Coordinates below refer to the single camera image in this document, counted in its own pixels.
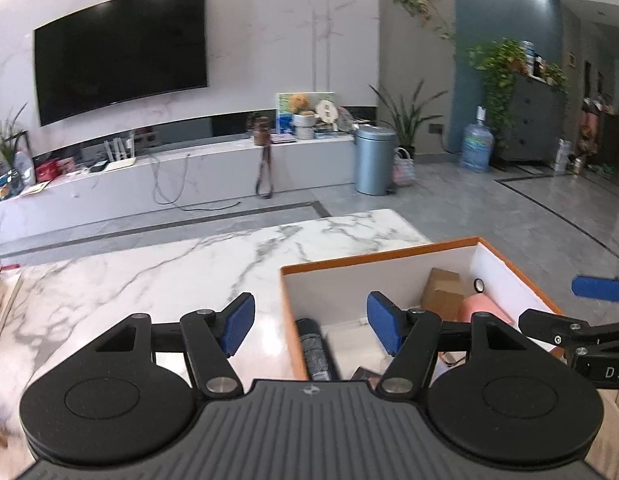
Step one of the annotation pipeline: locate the pink orange squeeze bottle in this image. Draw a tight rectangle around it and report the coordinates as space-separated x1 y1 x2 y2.
457 294 515 325

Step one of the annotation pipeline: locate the trailing green vine plant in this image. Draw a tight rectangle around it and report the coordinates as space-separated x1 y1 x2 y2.
392 0 563 151

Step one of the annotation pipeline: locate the blue water jug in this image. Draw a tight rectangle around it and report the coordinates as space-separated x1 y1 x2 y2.
460 106 495 172

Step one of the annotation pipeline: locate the grey metal trash bin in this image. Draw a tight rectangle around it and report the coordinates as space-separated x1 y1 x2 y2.
354 125 397 196

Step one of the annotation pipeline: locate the dark grey drawer cabinet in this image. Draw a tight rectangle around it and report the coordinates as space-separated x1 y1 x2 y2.
496 75 567 165

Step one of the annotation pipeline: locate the green potted plant left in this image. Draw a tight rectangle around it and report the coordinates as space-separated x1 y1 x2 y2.
0 104 29 177

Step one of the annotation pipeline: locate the orange white storage box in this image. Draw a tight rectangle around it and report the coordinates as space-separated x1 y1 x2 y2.
280 237 561 379

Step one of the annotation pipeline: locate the black cylinder can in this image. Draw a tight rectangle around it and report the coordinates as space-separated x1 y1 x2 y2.
295 318 341 382

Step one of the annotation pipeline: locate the black cable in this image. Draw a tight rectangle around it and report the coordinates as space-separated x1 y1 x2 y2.
148 150 242 212

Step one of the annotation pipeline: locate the brown cardboard box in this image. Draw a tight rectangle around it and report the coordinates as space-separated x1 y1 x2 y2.
420 268 466 321

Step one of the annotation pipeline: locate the long leaf potted plant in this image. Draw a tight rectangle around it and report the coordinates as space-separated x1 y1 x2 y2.
369 78 448 155

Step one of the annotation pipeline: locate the anime art card box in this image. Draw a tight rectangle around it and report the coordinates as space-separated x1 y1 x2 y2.
349 366 382 390

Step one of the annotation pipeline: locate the white wifi router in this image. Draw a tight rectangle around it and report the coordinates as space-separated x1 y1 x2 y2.
88 131 137 174

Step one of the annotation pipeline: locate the wall mounted television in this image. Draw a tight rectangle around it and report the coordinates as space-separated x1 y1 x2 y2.
34 0 208 126

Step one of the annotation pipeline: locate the brown camera strap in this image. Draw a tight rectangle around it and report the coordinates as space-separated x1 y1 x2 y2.
252 114 277 200

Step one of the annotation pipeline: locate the pastel woven basket bag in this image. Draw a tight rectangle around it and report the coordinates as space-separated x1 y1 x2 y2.
393 148 416 186

